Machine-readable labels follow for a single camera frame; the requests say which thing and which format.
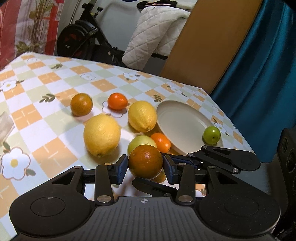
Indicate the brownish orange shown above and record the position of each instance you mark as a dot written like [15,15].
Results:
[81,104]
[145,162]

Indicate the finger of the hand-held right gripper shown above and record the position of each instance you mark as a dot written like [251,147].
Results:
[231,160]
[157,188]

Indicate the large yellow lemon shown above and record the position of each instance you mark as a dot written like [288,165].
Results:
[101,135]

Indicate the cream round plate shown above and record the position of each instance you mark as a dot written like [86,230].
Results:
[182,122]

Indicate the small yellow lemon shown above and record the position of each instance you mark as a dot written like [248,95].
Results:
[142,115]

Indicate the wooden board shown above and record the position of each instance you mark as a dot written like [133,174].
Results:
[208,46]

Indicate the oval bright orange tangerine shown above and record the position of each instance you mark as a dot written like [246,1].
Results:
[161,140]

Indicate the teal curtain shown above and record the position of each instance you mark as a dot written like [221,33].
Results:
[254,92]

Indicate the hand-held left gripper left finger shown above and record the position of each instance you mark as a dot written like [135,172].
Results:
[122,170]

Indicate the small tan round fruit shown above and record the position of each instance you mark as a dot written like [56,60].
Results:
[160,177]

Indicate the white quilted blanket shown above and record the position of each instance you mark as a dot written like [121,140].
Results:
[148,37]

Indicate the small green apple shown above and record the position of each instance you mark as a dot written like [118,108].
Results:
[211,135]

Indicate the round bright orange tangerine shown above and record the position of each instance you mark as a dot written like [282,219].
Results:
[117,101]

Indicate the yellow-green round fruit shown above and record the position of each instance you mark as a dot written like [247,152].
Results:
[140,141]

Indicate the black exercise bike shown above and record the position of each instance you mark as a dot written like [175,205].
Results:
[76,39]

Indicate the pale grey flat object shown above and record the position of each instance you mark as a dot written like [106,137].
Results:
[5,126]

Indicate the red printed backdrop cloth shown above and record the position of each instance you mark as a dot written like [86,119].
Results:
[23,23]

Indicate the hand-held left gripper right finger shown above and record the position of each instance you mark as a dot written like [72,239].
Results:
[168,169]

